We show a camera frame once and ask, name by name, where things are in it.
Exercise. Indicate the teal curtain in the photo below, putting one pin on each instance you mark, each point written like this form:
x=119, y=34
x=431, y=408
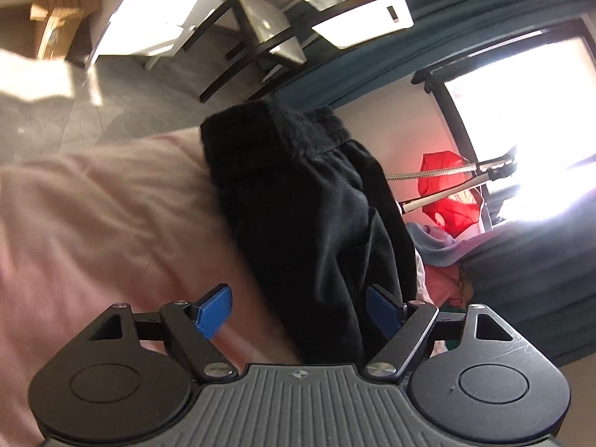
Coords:
x=465, y=4
x=535, y=279

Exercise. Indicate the pink cloth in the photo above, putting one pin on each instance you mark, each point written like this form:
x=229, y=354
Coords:
x=442, y=284

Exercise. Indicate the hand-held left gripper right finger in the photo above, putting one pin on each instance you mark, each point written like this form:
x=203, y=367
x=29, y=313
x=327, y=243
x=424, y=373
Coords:
x=379, y=309

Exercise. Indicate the light blue cloth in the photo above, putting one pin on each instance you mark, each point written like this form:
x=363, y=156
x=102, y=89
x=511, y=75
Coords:
x=433, y=247

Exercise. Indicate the red garment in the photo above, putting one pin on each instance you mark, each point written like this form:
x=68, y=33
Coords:
x=454, y=209

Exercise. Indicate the black pants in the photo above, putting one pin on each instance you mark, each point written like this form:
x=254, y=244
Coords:
x=302, y=219

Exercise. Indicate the cardboard box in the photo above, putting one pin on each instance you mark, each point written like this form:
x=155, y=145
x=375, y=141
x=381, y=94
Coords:
x=60, y=14

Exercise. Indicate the white back chair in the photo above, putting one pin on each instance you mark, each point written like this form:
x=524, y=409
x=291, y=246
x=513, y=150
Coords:
x=363, y=18

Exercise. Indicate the window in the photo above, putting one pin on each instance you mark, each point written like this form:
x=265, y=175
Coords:
x=526, y=102

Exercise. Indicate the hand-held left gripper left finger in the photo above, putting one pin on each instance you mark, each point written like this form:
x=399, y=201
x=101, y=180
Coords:
x=214, y=309

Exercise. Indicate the white dressing table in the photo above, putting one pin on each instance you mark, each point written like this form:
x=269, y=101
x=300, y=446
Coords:
x=153, y=23

